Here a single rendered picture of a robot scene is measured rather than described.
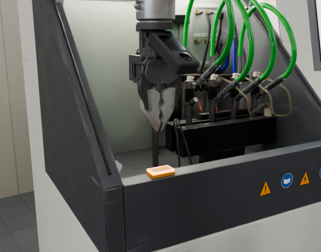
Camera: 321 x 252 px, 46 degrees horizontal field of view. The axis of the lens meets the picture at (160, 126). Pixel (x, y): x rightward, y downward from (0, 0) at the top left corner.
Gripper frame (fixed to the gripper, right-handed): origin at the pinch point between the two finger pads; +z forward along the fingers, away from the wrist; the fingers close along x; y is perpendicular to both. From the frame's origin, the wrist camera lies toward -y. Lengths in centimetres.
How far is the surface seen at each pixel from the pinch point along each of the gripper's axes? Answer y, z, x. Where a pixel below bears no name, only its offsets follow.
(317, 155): -2.1, 12.6, -44.7
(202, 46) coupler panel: 52, -13, -45
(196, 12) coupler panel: 51, -25, -41
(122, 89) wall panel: 52, 1, -13
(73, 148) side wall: 18.6, 7.9, 13.0
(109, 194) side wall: -2.0, 11.5, 12.0
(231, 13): 6.5, -22.3, -21.6
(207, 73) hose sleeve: 14.2, -8.0, -21.2
